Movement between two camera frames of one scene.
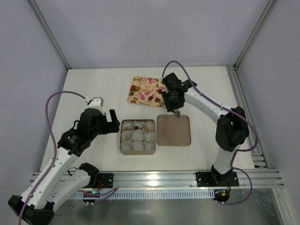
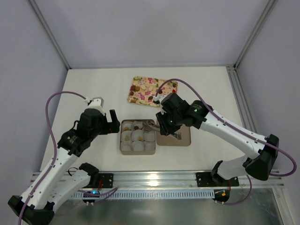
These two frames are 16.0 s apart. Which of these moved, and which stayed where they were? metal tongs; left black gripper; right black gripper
Moved: right black gripper; metal tongs
Stayed: left black gripper
